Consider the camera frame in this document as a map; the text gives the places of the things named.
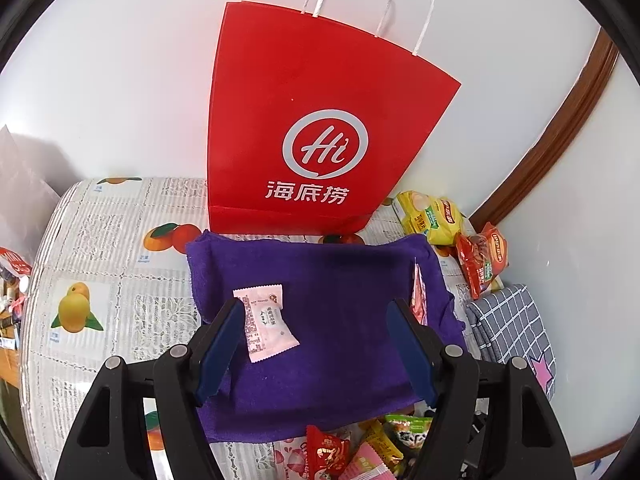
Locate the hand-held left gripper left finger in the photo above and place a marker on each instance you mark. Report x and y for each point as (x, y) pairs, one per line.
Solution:
(220, 345)

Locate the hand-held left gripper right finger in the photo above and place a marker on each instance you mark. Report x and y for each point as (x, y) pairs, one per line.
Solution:
(412, 355)

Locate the pale pink white snack packet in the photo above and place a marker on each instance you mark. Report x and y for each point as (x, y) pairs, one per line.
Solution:
(265, 320)

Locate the pink silver-edged snack packet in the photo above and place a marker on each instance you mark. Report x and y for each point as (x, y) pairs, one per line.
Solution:
(416, 292)

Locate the green snack packet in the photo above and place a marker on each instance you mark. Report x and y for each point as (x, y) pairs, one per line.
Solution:
(410, 427)

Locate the purple towel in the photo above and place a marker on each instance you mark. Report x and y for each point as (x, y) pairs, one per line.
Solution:
(340, 310)

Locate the grey checked cloth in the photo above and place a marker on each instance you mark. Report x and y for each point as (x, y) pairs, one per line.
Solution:
(510, 325)

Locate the red chips bag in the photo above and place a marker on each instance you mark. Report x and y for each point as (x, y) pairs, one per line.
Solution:
(480, 260)

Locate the large pink snack packet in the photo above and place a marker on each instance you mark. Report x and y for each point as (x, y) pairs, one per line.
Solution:
(370, 465)

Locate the red foil snack packet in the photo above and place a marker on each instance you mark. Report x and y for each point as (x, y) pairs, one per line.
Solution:
(325, 455)

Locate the yellow chips bag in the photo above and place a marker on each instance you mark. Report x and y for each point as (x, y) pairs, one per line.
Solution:
(432, 217)

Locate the fruit print tablecloth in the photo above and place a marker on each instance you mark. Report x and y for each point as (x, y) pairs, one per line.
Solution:
(115, 240)

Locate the red white packet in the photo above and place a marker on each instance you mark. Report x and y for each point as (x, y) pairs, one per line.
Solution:
(12, 260)

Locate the grey paper bag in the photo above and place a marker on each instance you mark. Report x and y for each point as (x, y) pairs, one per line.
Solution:
(22, 185)

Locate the red paper bag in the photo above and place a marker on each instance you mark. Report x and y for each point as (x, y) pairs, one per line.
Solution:
(310, 85)

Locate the brown wooden door trim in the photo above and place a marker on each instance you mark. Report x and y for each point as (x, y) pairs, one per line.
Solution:
(565, 125)

